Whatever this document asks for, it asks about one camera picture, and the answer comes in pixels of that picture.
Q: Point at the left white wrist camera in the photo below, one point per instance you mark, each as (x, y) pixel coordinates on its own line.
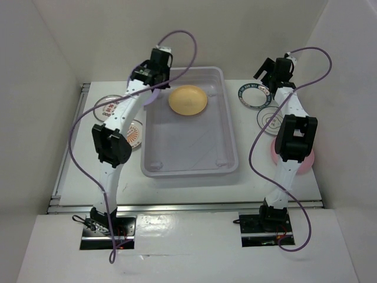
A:
(164, 49)

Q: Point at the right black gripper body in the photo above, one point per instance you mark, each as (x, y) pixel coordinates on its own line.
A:
(271, 78)

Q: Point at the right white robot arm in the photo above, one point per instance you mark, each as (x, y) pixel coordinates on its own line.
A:
(293, 143)

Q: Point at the lavender plastic bin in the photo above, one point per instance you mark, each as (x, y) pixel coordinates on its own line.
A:
(200, 145)

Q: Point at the white plate red characters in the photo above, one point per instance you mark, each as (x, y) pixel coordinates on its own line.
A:
(104, 112)

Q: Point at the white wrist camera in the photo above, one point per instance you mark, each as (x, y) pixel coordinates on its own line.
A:
(164, 49)
(289, 56)

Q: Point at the pink plastic plate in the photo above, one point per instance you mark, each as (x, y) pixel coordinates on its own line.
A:
(305, 166)

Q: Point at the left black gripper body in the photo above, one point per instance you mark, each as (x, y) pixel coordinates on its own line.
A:
(164, 73)

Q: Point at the white plate black outline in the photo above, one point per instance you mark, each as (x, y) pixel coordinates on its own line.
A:
(263, 117)

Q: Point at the lavender plastic plate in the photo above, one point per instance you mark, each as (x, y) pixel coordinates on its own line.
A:
(154, 95)

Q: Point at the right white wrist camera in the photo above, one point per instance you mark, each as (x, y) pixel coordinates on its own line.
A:
(289, 56)

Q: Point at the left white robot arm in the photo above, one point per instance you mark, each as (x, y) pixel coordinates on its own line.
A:
(110, 138)

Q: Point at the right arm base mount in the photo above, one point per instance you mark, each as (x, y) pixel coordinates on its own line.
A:
(266, 228)

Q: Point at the teal rimmed white plate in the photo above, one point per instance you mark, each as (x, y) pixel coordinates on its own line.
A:
(254, 96)

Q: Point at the orange sunburst pattern plate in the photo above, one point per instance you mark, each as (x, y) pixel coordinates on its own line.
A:
(134, 134)

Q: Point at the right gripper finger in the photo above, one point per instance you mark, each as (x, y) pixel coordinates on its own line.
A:
(260, 71)
(269, 64)

